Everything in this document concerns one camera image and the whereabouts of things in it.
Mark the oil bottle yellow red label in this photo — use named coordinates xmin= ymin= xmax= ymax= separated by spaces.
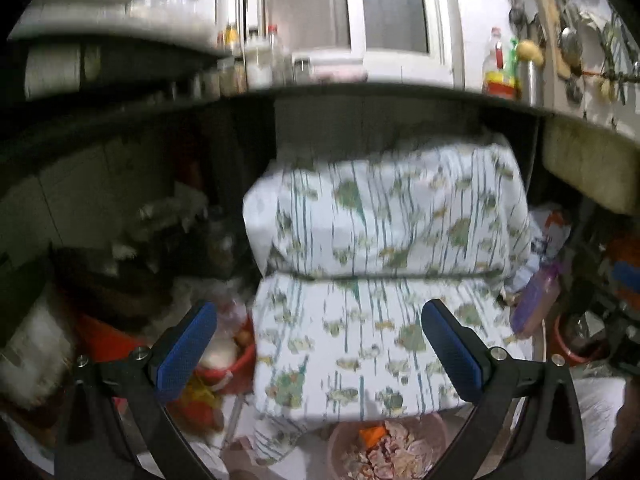
xmin=482 ymin=27 xmax=519 ymax=99

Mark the steel cup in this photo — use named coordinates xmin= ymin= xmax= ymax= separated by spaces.
xmin=517 ymin=60 xmax=546 ymax=107

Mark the steel range hood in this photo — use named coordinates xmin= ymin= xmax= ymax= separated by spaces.
xmin=10 ymin=0 xmax=221 ymax=54

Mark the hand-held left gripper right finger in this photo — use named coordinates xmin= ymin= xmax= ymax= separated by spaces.
xmin=421 ymin=299 xmax=587 ymax=480

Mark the red plastic basin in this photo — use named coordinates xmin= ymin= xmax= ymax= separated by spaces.
xmin=195 ymin=320 xmax=257 ymax=396

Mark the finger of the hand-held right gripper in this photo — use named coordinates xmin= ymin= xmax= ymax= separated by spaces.
xmin=612 ymin=259 xmax=640 ymax=306

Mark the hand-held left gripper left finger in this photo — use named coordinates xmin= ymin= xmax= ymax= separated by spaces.
xmin=54 ymin=300 xmax=220 ymax=480

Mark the pink cloth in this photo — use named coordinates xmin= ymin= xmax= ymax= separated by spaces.
xmin=312 ymin=64 xmax=369 ymax=84

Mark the steel sink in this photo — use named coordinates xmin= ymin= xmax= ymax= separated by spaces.
xmin=542 ymin=110 xmax=640 ymax=216

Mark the white bag with orange print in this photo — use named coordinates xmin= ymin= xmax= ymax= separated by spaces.
xmin=530 ymin=205 xmax=572 ymax=261

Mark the wooden cutting board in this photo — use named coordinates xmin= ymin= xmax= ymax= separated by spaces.
xmin=530 ymin=0 xmax=572 ymax=81

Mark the clear bottle with red cap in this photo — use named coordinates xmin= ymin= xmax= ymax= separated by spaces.
xmin=267 ymin=25 xmax=287 ymax=86

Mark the white crumpled hanging bag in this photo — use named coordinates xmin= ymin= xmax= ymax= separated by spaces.
xmin=565 ymin=0 xmax=616 ymax=32

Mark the brown paper bag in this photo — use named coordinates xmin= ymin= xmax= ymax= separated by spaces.
xmin=350 ymin=420 xmax=433 ymax=480

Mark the potato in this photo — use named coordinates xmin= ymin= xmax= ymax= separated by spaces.
xmin=515 ymin=40 xmax=545 ymax=66

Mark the printed cloth cover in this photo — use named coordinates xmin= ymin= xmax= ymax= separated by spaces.
xmin=242 ymin=132 xmax=533 ymax=466

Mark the pink plastic basket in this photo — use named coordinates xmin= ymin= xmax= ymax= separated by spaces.
xmin=327 ymin=412 xmax=448 ymax=480

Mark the glass jar with white powder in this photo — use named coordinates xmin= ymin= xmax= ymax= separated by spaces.
xmin=245 ymin=35 xmax=274 ymax=89

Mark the steel ladle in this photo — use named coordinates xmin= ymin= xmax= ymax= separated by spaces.
xmin=559 ymin=25 xmax=584 ymax=69

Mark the yellow red plastic bag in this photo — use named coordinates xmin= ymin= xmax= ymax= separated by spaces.
xmin=175 ymin=380 xmax=227 ymax=432

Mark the white framed window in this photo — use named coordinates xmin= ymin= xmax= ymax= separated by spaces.
xmin=215 ymin=0 xmax=466 ymax=86

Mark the orange plastic container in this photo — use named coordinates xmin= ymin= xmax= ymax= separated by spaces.
xmin=605 ymin=237 xmax=640 ymax=261

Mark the purple package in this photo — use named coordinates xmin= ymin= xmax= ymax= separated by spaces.
xmin=510 ymin=262 xmax=562 ymax=341

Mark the red plastic bucket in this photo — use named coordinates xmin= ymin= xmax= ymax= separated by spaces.
xmin=553 ymin=310 xmax=612 ymax=367

